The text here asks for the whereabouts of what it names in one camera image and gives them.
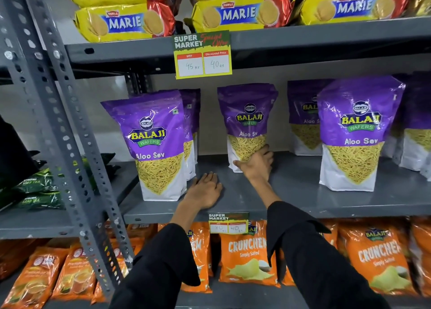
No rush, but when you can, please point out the dark green packet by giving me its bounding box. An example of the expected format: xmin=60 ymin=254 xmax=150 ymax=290
xmin=81 ymin=153 xmax=121 ymax=189

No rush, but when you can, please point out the purple snack pouch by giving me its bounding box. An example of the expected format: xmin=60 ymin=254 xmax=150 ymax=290
xmin=217 ymin=83 xmax=279 ymax=173

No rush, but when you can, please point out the row of orange chip bags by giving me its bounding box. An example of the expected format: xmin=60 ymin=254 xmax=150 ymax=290
xmin=158 ymin=217 xmax=431 ymax=297

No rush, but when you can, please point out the green tea packet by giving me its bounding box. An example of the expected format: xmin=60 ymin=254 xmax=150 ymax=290
xmin=16 ymin=191 xmax=65 ymax=210
xmin=13 ymin=168 xmax=56 ymax=194

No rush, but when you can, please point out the row of orange tea packets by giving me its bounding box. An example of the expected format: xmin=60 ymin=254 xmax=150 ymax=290
xmin=0 ymin=219 xmax=159 ymax=309

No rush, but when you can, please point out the black bag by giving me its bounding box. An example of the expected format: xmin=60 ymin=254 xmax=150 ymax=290
xmin=0 ymin=116 xmax=40 ymax=193

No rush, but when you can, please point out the person's right forearm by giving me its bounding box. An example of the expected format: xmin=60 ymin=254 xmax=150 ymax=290
xmin=251 ymin=179 xmax=392 ymax=309

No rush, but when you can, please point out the grey slotted steel upright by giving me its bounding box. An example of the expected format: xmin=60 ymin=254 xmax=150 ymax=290
xmin=20 ymin=0 xmax=136 ymax=262
xmin=0 ymin=0 xmax=117 ymax=301

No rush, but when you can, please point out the person's right hand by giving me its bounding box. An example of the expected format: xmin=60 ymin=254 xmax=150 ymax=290
xmin=233 ymin=144 xmax=274 ymax=185

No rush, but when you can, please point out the stack of yellow biscuit packets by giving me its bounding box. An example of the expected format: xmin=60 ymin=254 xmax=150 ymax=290
xmin=54 ymin=0 xmax=431 ymax=43

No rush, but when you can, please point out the large yellow price tag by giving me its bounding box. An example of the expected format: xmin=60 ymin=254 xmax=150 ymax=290
xmin=172 ymin=30 xmax=233 ymax=80

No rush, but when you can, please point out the person's left forearm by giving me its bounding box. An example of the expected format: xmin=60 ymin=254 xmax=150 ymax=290
xmin=109 ymin=203 xmax=202 ymax=309

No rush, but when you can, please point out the person's left hand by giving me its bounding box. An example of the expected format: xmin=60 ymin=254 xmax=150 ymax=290
xmin=183 ymin=172 xmax=223 ymax=210

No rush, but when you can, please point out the small yellow price tag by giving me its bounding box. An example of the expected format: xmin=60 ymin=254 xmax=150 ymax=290
xmin=208 ymin=212 xmax=250 ymax=235

